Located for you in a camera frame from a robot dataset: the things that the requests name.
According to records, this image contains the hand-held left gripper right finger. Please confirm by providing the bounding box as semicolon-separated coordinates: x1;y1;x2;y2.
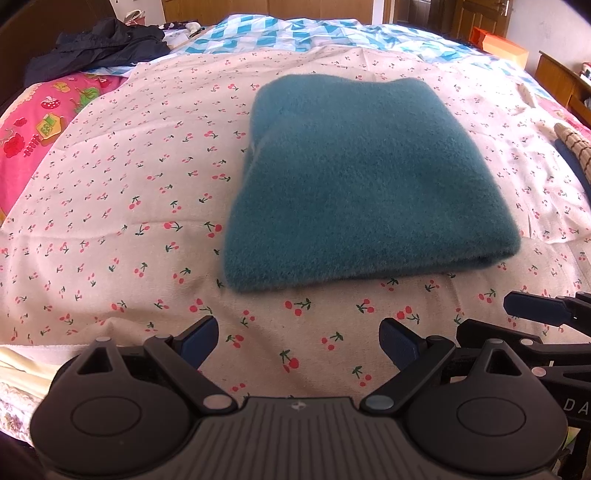
360;318;532;414

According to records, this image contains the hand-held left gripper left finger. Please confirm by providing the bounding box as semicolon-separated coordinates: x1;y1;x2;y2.
65;315;239;414

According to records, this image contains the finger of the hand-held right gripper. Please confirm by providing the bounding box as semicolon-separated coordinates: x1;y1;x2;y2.
456;318;546;360
503;290;591;331

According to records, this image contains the teal fleece towel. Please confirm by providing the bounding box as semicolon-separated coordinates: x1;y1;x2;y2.
220;73;523;294

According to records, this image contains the cherry print bed sheet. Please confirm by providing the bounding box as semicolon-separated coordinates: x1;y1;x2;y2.
0;45;591;403

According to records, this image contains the beige striped cloth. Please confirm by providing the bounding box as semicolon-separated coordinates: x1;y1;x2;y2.
554;123;591;179

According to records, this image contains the cream cloth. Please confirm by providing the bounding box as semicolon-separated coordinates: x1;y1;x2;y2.
0;344;78;408

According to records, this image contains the pale floral cloth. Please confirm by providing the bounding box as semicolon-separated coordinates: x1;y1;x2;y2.
0;382;52;445

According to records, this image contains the wooden bedside cabinet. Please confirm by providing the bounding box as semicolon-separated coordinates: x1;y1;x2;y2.
534;50;591;126

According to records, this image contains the orange box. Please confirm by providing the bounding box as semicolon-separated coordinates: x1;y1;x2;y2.
471;27;530;66

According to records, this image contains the pink cartoon print pillow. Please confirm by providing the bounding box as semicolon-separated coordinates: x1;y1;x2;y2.
0;73;124;223

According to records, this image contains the wooden door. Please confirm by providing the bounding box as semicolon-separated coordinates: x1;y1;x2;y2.
451;0;514;38

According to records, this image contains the dark navy jacket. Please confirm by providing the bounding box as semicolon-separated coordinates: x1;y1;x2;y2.
23;17;174;86

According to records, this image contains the black white patterned cloth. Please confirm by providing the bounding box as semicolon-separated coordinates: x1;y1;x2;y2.
159;20;205;38

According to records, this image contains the blue white checked quilt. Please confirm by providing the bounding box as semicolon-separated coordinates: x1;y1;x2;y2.
88;13;555;100

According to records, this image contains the pink basket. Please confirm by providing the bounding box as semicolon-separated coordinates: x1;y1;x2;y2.
122;8;158;27

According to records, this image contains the dark brown headboard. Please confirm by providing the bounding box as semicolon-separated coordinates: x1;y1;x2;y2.
0;17;61;112

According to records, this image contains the wooden wardrobe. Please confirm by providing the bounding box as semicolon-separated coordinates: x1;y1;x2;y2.
161;0;376;20

